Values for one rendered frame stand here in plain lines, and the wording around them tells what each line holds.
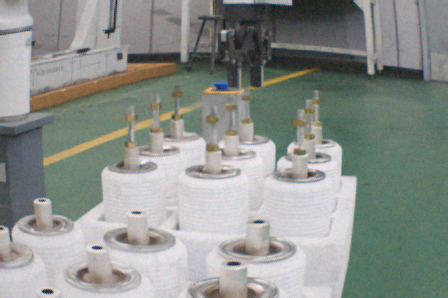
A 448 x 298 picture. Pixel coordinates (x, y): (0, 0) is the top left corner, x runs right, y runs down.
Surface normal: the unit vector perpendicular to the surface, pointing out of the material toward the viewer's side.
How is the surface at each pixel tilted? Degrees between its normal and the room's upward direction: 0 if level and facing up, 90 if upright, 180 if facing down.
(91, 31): 90
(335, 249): 90
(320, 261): 90
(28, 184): 90
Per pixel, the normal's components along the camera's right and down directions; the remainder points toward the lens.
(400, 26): -0.35, 0.18
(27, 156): 0.94, 0.07
